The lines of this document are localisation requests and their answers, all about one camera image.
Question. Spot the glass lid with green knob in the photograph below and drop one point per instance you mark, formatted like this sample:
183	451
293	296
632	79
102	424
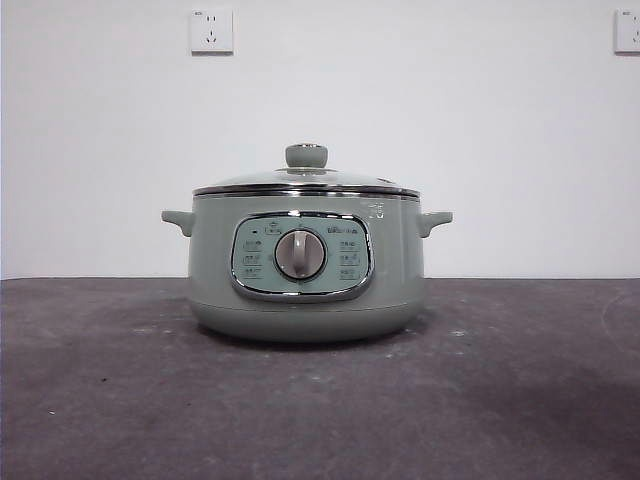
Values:
304	156

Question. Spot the pale green electric cooking pot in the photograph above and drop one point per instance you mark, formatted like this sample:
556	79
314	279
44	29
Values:
400	260

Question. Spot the white wall socket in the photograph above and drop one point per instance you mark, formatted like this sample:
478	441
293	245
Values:
628	32
211	32

